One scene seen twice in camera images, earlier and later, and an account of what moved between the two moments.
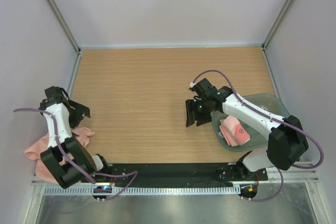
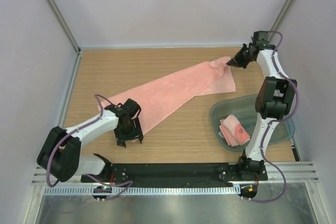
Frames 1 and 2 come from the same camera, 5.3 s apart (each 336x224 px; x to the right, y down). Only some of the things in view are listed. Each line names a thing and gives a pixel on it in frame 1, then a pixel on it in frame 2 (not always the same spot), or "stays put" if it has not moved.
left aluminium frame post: (55, 6) stays put
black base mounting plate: (205, 172) stays put
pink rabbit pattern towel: (233, 132) stays put
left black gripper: (81, 112) → (136, 133)
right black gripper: (191, 105) → (237, 61)
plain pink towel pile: (43, 172) → (157, 99)
